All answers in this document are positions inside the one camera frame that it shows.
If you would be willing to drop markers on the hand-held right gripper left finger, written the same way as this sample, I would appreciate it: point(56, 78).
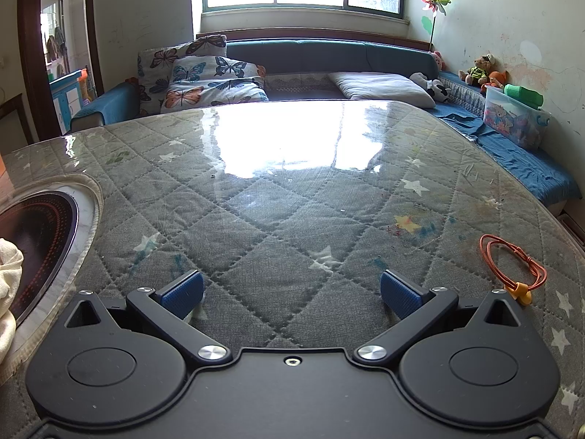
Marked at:
point(183, 290)

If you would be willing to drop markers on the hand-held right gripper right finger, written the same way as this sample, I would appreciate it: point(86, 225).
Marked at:
point(400, 290)

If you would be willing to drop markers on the cream canvas shopping bag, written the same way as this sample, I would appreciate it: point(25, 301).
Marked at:
point(9, 274)

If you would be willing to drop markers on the grey quilted star table cover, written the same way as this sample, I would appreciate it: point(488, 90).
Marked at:
point(297, 219)

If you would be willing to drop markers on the round black induction cooktop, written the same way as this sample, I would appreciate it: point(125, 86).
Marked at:
point(45, 228)

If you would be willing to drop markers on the blue sofa cover cloth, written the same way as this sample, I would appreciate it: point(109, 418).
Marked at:
point(525, 164)

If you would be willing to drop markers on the clear plastic storage box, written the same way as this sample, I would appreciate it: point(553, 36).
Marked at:
point(512, 123)

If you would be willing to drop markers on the black and white plush cow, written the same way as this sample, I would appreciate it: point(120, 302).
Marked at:
point(438, 91)

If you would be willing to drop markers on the white pillow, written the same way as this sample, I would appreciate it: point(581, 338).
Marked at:
point(379, 86)

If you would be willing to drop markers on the blue cabinet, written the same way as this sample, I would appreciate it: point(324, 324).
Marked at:
point(68, 96)

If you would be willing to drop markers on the green plastic bottle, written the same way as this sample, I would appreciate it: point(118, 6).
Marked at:
point(525, 96)

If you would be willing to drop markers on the orange plush toy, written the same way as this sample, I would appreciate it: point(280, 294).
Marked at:
point(498, 80)

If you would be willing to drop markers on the pink plush toy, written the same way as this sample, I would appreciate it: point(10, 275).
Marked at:
point(439, 60)

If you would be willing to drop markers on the brown plush bear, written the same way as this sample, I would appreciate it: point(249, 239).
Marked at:
point(480, 71)

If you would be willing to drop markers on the dark wooden furniture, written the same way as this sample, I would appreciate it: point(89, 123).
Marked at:
point(25, 114)

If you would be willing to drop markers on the colourful pinwheel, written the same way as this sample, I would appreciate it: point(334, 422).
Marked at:
point(436, 0)

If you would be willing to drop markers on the dark wooden door frame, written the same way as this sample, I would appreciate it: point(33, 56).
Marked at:
point(34, 55)

